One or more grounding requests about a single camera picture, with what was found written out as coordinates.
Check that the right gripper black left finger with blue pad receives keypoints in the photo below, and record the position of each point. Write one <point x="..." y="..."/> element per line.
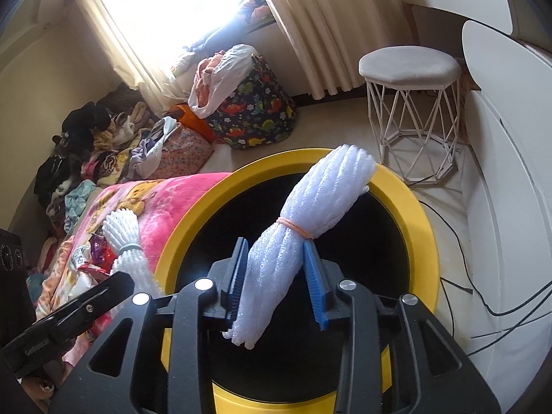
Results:
<point x="154" y="355"/>

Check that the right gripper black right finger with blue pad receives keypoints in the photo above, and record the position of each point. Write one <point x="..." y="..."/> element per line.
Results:
<point x="430" y="373"/>

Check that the other gripper black clamp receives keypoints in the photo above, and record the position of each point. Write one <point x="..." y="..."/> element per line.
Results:
<point x="54" y="335"/>

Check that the white foam net bundle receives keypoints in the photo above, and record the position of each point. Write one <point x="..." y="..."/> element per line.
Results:
<point x="315" y="205"/>
<point x="121" y="230"/>

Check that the yellow rimmed black trash bin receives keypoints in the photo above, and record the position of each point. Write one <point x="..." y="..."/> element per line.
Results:
<point x="385" y="186"/>

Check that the red plastic wrapper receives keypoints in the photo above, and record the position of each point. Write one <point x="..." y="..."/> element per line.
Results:
<point x="89" y="267"/>

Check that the purple foil wrapper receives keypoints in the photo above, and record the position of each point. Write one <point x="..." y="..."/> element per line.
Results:
<point x="98" y="247"/>

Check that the light blue garment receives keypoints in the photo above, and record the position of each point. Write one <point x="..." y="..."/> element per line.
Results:
<point x="75" y="203"/>

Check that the pink cartoon fleece blanket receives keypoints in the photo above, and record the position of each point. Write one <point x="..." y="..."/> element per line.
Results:
<point x="159" y="205"/>

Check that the pile of clothes on bed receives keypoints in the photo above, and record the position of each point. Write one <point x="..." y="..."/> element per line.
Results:
<point x="94" y="144"/>

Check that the floral fabric bag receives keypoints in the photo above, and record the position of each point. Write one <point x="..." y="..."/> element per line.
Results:
<point x="170" y="149"/>

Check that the orange bag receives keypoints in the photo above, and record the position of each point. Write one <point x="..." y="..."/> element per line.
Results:
<point x="185" y="116"/>

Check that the cream curtain left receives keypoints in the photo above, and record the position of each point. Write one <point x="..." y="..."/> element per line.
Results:
<point x="157" y="86"/>

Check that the cream curtain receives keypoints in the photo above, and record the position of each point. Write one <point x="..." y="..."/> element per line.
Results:
<point x="157" y="86"/>
<point x="330" y="36"/>

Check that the dinosaur print laundry basket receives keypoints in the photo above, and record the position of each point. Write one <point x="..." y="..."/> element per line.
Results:
<point x="259" y="112"/>

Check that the white plastic bag with clothes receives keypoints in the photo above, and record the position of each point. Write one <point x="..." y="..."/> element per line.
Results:
<point x="218" y="77"/>

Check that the cream curtain right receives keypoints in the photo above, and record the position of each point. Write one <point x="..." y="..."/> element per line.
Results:
<point x="330" y="36"/>

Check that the white dressing table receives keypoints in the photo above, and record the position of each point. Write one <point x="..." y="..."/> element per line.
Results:
<point x="506" y="187"/>

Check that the clothes on window sill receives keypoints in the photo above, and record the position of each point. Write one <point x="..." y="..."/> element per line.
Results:
<point x="251" y="15"/>

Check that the white wire frame stool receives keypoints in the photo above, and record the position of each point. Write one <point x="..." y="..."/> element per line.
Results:
<point x="414" y="110"/>

